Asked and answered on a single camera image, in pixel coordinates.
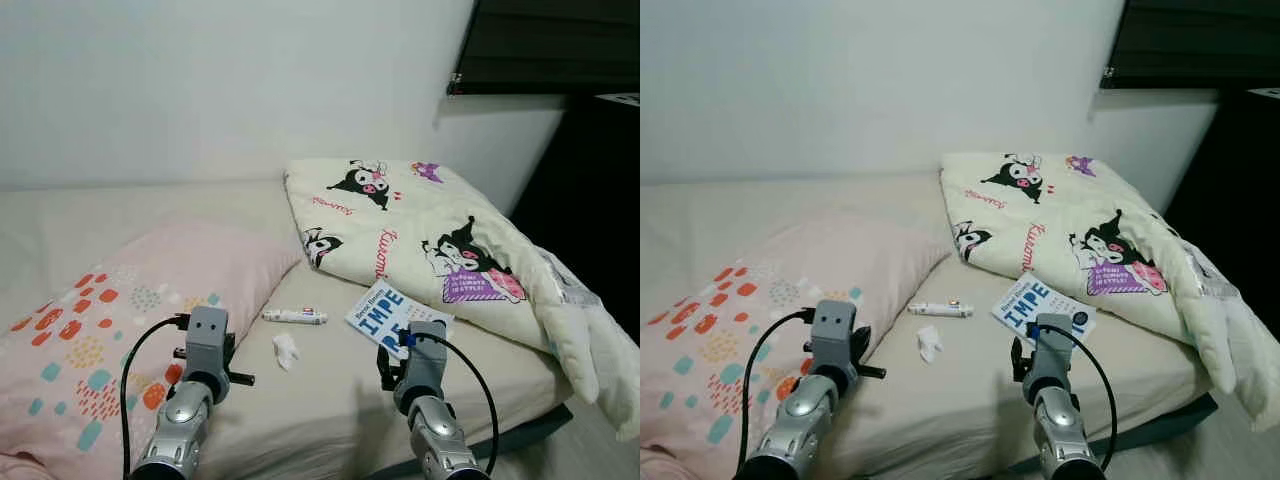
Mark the white book blue letters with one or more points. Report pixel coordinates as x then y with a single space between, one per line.
385 308
1030 300

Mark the small white tube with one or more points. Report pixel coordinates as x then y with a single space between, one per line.
295 316
940 309

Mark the pink dotted pillow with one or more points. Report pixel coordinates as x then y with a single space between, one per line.
120 290
760 290

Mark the cream cartoon print blanket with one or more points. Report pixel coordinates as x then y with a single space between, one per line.
1070 210
420 215

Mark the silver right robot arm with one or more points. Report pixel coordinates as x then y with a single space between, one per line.
1060 430
435 430

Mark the crumpled white tissue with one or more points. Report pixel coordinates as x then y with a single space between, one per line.
930 343
286 350

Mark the beige sheeted mattress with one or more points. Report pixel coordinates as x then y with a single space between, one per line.
960 400
320 400

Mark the black cabinet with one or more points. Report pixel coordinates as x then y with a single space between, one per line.
1230 180
590 200

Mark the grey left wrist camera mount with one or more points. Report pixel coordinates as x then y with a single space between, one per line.
208 340
835 335

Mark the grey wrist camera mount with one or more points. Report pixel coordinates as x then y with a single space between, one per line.
835 335
208 340
425 362
1052 355

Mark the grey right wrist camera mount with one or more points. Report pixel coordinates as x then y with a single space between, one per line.
425 362
1052 355

